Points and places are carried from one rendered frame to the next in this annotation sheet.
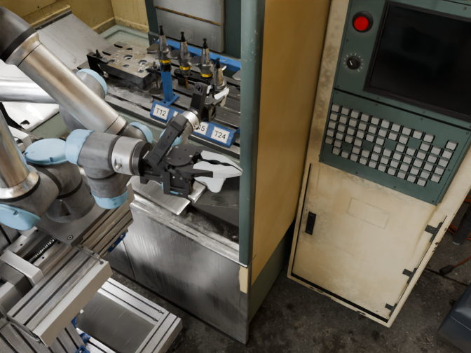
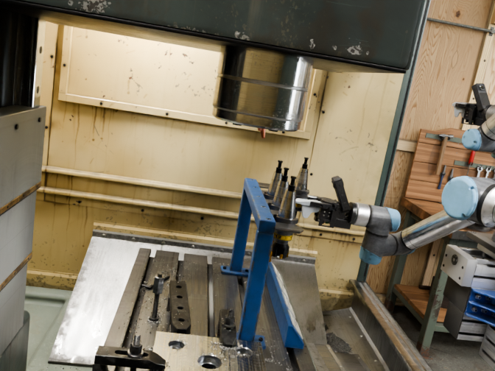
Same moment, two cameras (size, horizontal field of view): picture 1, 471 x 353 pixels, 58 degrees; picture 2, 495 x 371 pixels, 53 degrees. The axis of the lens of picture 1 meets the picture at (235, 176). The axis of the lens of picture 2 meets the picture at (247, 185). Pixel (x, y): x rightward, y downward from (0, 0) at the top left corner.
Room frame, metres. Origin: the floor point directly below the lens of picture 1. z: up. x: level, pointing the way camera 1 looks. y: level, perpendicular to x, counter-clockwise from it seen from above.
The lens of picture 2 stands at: (2.50, 1.19, 1.55)
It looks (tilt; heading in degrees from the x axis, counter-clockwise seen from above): 12 degrees down; 232
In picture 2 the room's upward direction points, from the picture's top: 10 degrees clockwise
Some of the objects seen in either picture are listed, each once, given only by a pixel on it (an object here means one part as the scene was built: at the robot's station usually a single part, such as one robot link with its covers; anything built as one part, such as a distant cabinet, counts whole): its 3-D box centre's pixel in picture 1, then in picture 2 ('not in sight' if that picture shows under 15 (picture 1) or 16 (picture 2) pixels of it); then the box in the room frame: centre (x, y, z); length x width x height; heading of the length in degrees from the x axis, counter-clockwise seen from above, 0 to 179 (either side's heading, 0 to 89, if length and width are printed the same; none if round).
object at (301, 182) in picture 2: (218, 74); (302, 178); (1.42, 0.07, 1.26); 0.04 x 0.04 x 0.07
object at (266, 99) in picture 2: not in sight; (261, 88); (1.98, 0.50, 1.53); 0.16 x 0.16 x 0.12
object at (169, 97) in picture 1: (166, 74); (255, 288); (1.76, 0.33, 1.05); 0.10 x 0.05 x 0.30; 149
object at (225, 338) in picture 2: (157, 75); (225, 336); (1.88, 0.40, 0.97); 0.13 x 0.03 x 0.15; 59
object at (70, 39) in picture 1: (62, 68); not in sight; (2.31, 1.07, 0.75); 0.89 x 0.67 x 0.26; 149
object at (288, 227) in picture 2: (154, 47); (289, 227); (1.72, 0.36, 1.21); 0.07 x 0.05 x 0.01; 149
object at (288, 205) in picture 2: (162, 41); (288, 203); (1.69, 0.31, 1.26); 0.04 x 0.04 x 0.07
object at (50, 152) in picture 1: (52, 165); not in sight; (0.85, 0.51, 1.33); 0.13 x 0.12 x 0.14; 165
